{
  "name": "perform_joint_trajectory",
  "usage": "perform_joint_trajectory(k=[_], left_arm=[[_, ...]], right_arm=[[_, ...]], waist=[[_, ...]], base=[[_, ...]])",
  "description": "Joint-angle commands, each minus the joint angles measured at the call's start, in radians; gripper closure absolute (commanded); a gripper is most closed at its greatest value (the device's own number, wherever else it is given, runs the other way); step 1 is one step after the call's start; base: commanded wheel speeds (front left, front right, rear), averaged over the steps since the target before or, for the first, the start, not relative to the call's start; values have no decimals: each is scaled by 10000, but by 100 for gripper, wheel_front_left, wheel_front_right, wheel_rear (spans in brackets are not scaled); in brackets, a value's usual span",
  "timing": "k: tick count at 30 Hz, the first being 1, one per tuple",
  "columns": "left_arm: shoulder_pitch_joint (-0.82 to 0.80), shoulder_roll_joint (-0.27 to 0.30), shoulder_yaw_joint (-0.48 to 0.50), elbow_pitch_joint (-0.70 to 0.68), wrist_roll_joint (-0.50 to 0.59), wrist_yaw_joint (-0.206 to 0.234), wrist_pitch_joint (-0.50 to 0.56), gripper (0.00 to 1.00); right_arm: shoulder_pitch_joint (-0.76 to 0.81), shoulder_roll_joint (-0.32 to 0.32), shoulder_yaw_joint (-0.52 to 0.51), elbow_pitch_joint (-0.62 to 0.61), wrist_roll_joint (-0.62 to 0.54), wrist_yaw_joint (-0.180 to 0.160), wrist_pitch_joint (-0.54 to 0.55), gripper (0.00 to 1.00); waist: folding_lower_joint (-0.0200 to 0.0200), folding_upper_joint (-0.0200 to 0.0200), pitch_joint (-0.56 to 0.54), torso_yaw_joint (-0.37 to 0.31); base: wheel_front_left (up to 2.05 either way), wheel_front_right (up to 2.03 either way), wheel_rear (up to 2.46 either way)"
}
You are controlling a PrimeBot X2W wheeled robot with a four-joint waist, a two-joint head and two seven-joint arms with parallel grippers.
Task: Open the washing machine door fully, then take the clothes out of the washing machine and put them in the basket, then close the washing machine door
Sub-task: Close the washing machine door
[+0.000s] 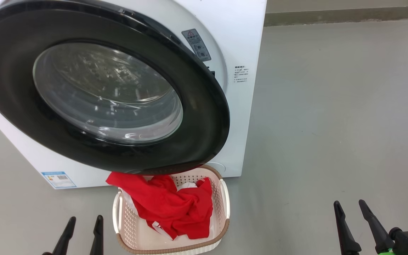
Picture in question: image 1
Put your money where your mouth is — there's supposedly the cream perforated laundry basket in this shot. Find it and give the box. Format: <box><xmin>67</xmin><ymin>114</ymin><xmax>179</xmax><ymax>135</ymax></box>
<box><xmin>112</xmin><ymin>165</ymin><xmax>231</xmax><ymax>255</ymax></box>

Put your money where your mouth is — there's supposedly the white front-load washing machine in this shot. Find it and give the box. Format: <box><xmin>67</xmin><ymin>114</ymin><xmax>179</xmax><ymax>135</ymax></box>
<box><xmin>0</xmin><ymin>0</ymin><xmax>267</xmax><ymax>190</ymax></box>

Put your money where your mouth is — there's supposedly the dark grey round glass door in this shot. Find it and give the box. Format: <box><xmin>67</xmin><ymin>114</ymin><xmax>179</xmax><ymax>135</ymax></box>
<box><xmin>0</xmin><ymin>0</ymin><xmax>230</xmax><ymax>176</ymax></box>

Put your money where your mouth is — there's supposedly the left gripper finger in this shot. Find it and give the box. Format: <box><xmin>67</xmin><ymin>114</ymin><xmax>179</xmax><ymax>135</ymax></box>
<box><xmin>43</xmin><ymin>217</ymin><xmax>76</xmax><ymax>255</ymax></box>
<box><xmin>90</xmin><ymin>215</ymin><xmax>104</xmax><ymax>255</ymax></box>

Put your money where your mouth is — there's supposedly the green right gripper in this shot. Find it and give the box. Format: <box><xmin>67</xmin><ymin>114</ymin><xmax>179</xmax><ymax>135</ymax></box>
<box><xmin>334</xmin><ymin>200</ymin><xmax>395</xmax><ymax>255</ymax></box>

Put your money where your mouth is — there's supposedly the white garment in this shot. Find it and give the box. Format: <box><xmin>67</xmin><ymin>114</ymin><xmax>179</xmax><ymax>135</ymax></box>
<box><xmin>119</xmin><ymin>181</ymin><xmax>219</xmax><ymax>242</ymax></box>

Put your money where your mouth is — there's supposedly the blue energy label sticker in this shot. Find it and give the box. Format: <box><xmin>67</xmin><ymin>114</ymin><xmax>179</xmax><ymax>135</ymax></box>
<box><xmin>41</xmin><ymin>171</ymin><xmax>77</xmax><ymax>189</ymax></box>

